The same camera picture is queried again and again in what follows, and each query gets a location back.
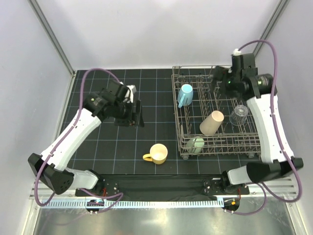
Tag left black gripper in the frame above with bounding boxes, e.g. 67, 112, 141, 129
113, 99, 144, 127

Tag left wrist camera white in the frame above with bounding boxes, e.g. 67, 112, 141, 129
124, 85, 136, 103

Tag beige paper cup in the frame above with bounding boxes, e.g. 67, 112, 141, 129
200, 111, 224, 136

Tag white slotted cable duct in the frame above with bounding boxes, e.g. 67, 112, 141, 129
43, 198, 224, 210

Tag clear glass tumbler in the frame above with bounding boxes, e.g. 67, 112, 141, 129
229, 105, 249, 126

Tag light blue mug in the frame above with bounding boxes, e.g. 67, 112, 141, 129
177, 84, 193, 108

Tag pale green cup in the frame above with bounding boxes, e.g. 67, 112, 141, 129
186, 137, 204, 154

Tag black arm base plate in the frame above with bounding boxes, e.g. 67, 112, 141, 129
74, 174, 250, 202

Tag yellow mug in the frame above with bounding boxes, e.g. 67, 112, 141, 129
142, 143, 168, 165

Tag black grid mat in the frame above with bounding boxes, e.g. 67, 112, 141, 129
68, 69, 261, 175

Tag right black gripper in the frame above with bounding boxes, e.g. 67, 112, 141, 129
208, 66, 244, 101

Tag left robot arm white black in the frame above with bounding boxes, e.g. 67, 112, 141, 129
28, 81, 144, 196

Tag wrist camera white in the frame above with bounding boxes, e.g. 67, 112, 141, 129
124, 85, 136, 103
232, 48, 242, 56

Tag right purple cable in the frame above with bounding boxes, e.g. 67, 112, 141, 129
224, 40, 303, 216

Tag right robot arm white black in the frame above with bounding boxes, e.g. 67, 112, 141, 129
211, 51, 304, 194

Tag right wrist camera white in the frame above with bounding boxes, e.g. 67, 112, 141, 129
232, 48, 242, 56

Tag grey wire dish rack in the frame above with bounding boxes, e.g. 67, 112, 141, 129
171, 66, 261, 160

